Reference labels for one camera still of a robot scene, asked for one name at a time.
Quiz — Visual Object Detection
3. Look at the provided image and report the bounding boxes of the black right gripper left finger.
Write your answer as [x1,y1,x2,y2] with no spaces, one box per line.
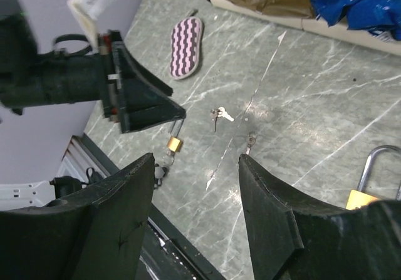
[1,153,155,279]

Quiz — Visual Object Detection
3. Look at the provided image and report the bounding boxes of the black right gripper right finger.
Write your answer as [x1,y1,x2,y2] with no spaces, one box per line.
[239,154,400,279]

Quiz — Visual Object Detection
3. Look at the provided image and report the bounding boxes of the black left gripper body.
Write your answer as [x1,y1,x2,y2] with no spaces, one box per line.
[98,31,128,133]

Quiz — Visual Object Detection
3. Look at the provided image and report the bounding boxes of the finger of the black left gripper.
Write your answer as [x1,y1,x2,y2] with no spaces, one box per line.
[112,41,173,96]
[123,76,186,133]

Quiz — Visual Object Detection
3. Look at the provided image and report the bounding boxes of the small brass padlock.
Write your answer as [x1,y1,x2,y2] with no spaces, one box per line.
[167,119,184,153]

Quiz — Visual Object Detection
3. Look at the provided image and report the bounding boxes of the key with panda keychain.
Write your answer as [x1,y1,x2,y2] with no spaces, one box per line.
[154,150,175,190]

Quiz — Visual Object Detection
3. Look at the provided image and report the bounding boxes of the large brass padlock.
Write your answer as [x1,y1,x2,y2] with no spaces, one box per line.
[345,145,401,211]

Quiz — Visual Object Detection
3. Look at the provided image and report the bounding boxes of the silver key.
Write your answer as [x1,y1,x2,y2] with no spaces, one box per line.
[217,106,234,122]

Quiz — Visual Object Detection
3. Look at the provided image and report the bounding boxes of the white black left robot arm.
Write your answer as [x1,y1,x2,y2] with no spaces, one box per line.
[1,0,186,133]

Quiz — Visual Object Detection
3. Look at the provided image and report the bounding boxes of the purple striped sponge pad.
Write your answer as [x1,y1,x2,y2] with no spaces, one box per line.
[169,9,204,80]

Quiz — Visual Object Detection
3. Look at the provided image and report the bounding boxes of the cream three-tier shelf rack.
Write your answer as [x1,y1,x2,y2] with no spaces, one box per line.
[210,0,401,56]

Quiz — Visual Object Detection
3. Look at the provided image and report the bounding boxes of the blue chips bag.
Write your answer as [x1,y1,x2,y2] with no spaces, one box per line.
[310,0,400,42]

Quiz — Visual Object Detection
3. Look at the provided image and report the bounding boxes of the small dark key with ring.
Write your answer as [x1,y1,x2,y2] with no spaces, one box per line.
[211,109,219,132]

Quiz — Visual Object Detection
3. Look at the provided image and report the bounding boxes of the aluminium rail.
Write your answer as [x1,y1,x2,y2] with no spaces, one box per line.
[56,136,110,183]

